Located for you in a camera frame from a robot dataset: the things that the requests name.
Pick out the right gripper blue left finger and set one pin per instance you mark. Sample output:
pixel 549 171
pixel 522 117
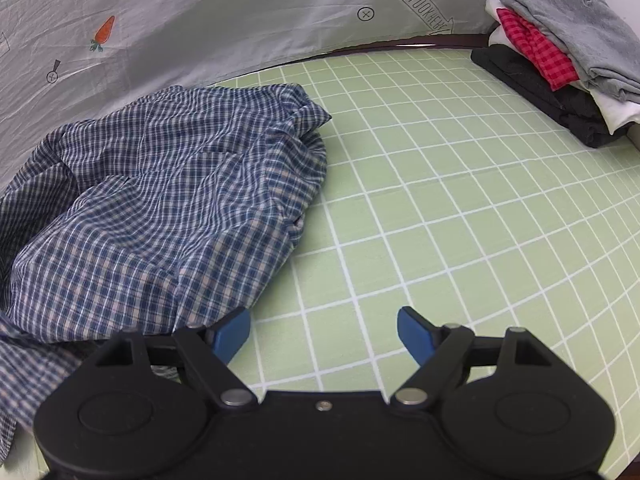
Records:
pixel 220 342

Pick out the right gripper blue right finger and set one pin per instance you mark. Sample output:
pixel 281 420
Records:
pixel 432 345

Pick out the folded red checked garment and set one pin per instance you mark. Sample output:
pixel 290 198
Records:
pixel 553 64

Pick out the blue plaid shirt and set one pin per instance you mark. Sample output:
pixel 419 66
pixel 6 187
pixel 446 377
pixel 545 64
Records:
pixel 170 212

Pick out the folded white garment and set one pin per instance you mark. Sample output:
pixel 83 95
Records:
pixel 616 114

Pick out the green grid cutting mat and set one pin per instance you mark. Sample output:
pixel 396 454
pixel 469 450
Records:
pixel 448 192

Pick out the grey printed bed sheet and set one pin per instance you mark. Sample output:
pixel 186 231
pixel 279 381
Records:
pixel 67 60

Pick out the folded grey garment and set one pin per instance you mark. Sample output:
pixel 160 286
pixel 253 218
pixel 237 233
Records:
pixel 602 46

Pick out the folded black garment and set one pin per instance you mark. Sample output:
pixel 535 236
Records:
pixel 571 108

